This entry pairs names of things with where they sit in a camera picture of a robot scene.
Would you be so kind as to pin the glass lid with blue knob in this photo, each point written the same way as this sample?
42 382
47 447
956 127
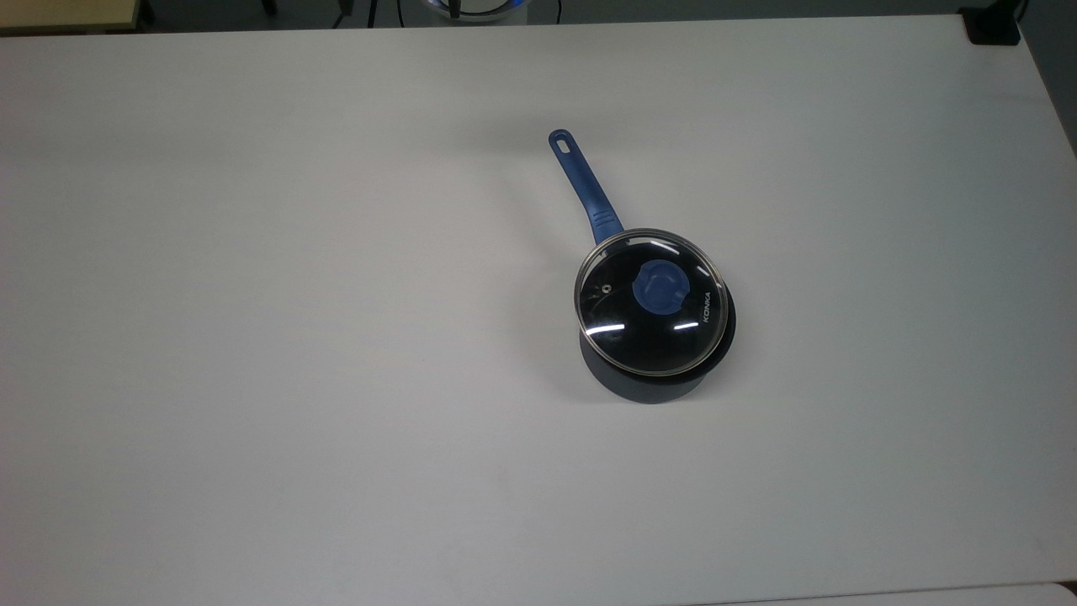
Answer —
661 286

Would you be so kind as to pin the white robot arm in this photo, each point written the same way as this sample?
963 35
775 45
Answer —
471 10

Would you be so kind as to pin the black tripod legs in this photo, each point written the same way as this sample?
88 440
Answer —
370 10

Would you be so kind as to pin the black box at table corner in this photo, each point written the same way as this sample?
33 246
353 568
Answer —
991 27

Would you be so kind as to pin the wooden side table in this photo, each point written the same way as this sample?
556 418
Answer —
59 13

